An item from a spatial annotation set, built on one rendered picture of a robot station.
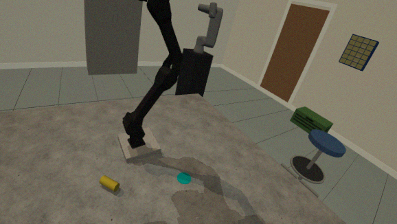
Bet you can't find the teal flat circle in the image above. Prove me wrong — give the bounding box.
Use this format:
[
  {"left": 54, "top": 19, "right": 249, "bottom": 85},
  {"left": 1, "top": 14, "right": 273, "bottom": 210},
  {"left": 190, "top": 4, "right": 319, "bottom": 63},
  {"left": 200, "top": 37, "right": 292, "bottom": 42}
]
[{"left": 177, "top": 172, "right": 191, "bottom": 184}]

